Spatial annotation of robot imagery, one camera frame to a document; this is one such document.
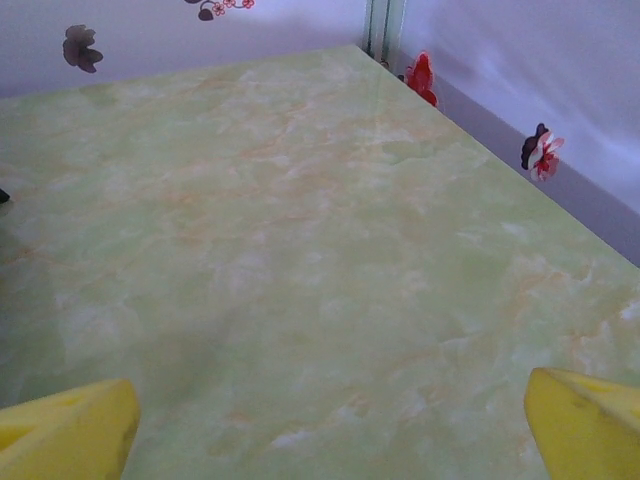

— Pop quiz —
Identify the aluminium corner post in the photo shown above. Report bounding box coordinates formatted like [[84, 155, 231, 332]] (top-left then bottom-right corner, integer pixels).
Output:
[[362, 0, 407, 69]]

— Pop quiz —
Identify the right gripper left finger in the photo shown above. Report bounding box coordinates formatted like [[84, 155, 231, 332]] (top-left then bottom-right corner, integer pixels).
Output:
[[0, 378, 141, 480]]

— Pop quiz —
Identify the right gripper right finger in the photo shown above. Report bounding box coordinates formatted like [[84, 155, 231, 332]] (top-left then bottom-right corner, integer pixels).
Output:
[[523, 367, 640, 480]]

